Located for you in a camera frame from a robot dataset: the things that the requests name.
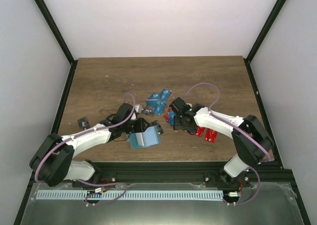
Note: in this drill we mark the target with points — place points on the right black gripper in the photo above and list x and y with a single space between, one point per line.
178 125

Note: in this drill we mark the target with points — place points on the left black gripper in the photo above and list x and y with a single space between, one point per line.
141 126

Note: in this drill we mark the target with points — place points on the teal leather card holder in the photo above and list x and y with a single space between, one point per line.
150 137

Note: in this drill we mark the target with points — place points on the black card pile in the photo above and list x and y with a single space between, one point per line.
83 123

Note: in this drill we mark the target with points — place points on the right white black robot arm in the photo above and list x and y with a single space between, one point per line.
251 140

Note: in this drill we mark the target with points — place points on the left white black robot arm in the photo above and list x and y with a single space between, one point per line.
54 160

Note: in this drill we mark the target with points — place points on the blue card centre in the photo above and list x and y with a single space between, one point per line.
169 117

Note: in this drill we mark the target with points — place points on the black card near holder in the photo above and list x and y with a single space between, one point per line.
158 126

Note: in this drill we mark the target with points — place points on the blue card lower pile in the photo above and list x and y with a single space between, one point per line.
159 108

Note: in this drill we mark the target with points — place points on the blue card with stripe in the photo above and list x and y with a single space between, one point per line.
154 100

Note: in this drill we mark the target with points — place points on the red VIP card far right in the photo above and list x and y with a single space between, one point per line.
210 135

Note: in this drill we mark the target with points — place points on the grey metal tray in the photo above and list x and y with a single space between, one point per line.
267 204

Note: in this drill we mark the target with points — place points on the black aluminium front rail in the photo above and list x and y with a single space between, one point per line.
148 172

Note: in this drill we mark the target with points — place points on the light blue slotted cable duct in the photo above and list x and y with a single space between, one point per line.
151 195

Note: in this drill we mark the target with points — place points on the right black frame post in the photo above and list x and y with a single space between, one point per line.
278 6

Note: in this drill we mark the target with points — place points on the black frame post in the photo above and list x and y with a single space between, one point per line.
278 6
54 29

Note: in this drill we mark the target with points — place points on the left black frame post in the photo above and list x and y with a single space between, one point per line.
54 29

